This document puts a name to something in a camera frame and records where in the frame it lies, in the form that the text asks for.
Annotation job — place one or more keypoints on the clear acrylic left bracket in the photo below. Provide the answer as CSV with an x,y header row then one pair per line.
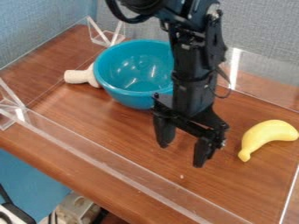
x,y
12,108

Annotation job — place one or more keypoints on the yellow toy banana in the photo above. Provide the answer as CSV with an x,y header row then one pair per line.
x,y
265,132

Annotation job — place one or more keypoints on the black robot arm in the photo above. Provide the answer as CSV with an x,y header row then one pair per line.
x,y
192,22

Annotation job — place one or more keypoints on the white and red toy mushroom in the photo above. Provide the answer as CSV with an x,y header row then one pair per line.
x,y
82,76

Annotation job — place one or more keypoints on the clear acrylic back barrier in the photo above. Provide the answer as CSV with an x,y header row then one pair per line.
x,y
265,78

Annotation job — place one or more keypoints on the blue bowl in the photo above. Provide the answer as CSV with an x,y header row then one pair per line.
x,y
134,70

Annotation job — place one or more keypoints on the clear acrylic front barrier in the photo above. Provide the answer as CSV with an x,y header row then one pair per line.
x,y
136,193

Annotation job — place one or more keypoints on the white block under table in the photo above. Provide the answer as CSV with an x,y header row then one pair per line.
x,y
75,210

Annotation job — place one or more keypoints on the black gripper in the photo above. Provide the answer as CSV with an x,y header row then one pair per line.
x,y
203,125

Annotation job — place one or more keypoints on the clear acrylic barrier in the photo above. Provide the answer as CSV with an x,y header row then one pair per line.
x,y
136,193
265,78

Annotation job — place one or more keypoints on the clear acrylic corner bracket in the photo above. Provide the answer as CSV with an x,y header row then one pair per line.
x,y
106,38

